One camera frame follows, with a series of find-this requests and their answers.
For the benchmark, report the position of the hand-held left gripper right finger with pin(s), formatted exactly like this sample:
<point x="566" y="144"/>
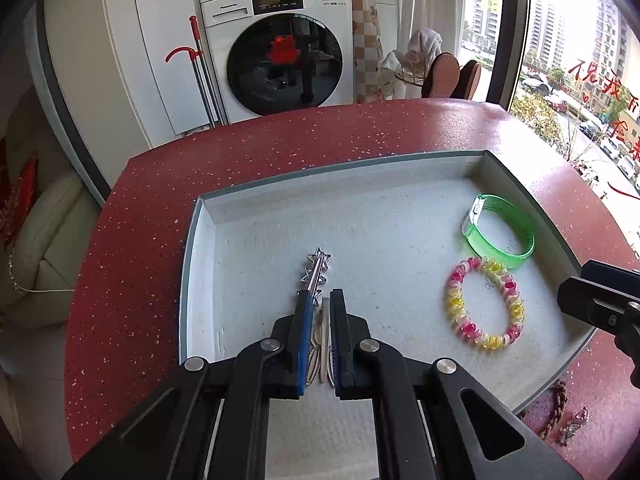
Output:
<point x="339" y="340"/>

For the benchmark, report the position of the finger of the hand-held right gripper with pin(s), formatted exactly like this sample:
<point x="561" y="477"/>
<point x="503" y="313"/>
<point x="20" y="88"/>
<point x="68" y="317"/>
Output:
<point x="612" y="272"/>
<point x="592" y="302"/>

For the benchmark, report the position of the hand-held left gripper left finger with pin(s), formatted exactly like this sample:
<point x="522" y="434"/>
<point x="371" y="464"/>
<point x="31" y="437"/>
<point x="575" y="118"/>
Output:
<point x="302" y="340"/>

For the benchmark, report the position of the grey jewelry tray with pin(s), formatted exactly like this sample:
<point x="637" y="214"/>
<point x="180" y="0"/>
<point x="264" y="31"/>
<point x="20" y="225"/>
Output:
<point x="390" y="240"/>

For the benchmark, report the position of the small silver hair clip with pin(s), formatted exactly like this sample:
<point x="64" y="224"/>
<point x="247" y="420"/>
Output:
<point x="575" y="420"/>

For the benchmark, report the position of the cream leather sofa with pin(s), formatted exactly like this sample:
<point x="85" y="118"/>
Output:
<point x="45" y="240"/>

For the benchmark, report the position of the white washing machine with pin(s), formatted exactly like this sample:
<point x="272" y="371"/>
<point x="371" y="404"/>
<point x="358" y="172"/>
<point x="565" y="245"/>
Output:
<point x="280" y="60"/>

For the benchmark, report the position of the red door sticker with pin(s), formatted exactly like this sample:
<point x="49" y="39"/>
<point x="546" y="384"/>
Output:
<point x="283" y="51"/>

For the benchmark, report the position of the white cloth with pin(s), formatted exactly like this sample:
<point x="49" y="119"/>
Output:
<point x="425" y="45"/>

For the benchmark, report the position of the red cushion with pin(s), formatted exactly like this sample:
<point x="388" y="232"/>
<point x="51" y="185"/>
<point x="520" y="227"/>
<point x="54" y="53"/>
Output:
<point x="17" y="200"/>

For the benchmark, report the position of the white cabinet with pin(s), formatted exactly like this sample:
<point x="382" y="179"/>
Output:
<point x="155" y="35"/>

